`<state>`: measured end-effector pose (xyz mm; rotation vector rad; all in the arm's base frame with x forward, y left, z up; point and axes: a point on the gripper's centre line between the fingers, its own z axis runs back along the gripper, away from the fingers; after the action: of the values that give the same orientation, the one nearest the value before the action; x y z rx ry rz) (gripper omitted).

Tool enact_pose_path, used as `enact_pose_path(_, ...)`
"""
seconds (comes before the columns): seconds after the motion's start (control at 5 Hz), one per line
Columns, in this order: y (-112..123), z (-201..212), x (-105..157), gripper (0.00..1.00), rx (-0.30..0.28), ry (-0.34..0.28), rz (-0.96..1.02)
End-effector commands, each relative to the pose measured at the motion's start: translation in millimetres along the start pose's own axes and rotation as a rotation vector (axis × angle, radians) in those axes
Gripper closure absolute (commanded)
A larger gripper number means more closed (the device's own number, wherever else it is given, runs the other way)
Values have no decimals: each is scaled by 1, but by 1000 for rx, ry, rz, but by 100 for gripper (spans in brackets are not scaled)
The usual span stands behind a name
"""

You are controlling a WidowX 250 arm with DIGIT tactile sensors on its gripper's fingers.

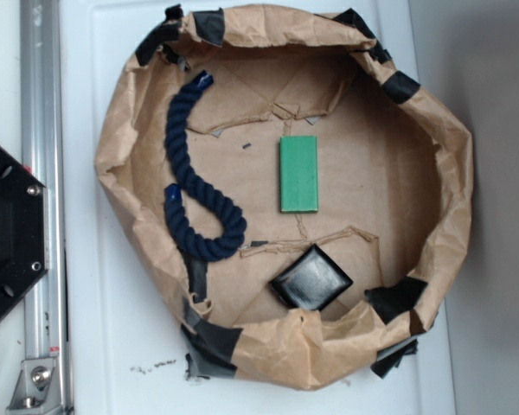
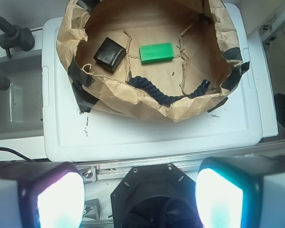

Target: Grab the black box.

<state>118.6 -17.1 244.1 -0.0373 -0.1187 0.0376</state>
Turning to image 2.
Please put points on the white plastic lid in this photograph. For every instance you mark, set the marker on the white plastic lid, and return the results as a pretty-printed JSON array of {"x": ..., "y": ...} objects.
[{"x": 74, "y": 132}]

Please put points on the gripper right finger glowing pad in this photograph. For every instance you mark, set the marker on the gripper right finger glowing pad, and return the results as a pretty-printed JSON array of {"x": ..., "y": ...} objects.
[{"x": 241, "y": 192}]

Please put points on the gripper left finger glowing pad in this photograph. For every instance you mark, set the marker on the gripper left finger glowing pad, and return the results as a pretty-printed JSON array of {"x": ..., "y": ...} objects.
[{"x": 41, "y": 195}]

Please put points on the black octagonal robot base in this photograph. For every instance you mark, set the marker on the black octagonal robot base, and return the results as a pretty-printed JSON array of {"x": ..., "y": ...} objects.
[{"x": 155, "y": 196}]

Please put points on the aluminium extrusion rail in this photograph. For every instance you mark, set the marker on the aluminium extrusion rail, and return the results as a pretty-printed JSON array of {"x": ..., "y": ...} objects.
[{"x": 117, "y": 169}]

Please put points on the brown paper bag nest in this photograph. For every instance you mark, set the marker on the brown paper bag nest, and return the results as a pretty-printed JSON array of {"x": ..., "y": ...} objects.
[{"x": 207, "y": 64}]

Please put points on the green rectangular block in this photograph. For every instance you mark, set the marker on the green rectangular block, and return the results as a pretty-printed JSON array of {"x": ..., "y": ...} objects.
[{"x": 156, "y": 53}]

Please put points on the black box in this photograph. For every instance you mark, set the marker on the black box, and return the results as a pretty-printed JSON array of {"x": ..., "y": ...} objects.
[{"x": 110, "y": 54}]

